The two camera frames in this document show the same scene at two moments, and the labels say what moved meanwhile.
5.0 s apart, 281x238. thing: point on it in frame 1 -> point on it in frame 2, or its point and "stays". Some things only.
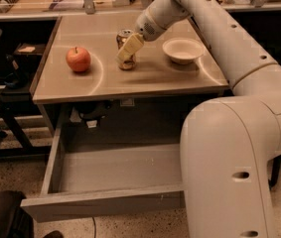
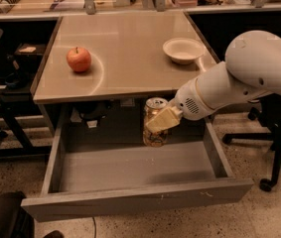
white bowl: x=183 y=51 stays
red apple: x=78 y=59 stays
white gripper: x=145 y=26 -> x=187 y=102
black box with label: x=28 y=55 stays
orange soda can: x=122 y=38 -> x=152 y=108
